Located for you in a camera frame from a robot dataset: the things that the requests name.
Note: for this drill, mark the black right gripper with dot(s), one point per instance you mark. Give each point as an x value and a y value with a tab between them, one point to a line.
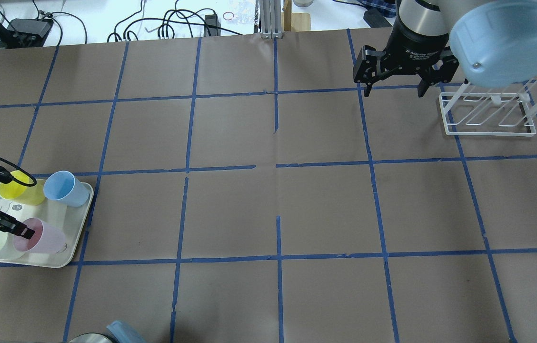
413	44

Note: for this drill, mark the pink plastic cup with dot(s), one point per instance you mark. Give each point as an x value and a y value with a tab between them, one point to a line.
40	237

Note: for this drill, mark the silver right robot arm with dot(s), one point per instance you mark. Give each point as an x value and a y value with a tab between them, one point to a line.
493	42

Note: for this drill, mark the yellow plastic cup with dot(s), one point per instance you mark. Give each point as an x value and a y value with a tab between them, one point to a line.
21	193

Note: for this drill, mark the light blue cup near rabbit logo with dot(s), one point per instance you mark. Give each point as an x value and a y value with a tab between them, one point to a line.
65	188

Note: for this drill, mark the blue cup on side table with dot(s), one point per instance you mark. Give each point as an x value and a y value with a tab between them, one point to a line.
122	332

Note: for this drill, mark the cream plastic tray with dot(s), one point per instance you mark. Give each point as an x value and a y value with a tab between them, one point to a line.
62	223

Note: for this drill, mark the wooden mug tree stand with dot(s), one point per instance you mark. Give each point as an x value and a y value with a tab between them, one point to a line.
294	21

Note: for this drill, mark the white wire cup rack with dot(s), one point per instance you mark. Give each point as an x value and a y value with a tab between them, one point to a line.
472	110

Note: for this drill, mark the aluminium frame post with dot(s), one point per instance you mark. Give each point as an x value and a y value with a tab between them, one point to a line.
270	21

